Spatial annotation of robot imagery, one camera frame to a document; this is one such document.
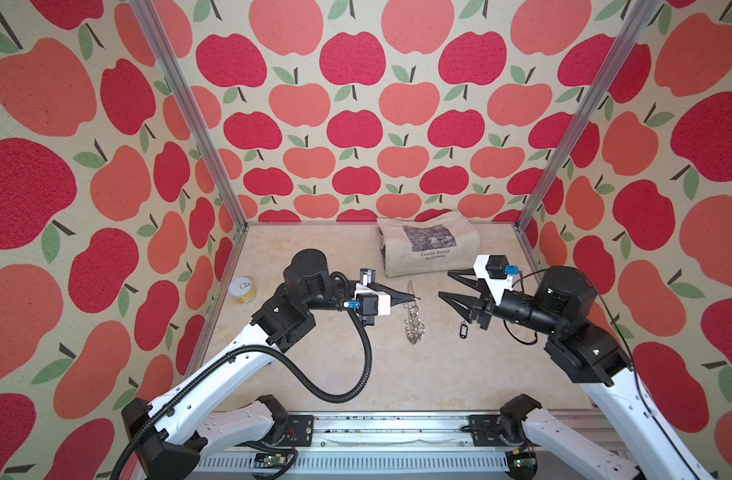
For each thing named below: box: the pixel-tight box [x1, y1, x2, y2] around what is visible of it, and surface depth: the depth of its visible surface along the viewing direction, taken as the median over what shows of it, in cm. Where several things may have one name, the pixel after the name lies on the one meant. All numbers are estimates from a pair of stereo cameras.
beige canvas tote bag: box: [377, 210, 481, 278], surface depth 107 cm
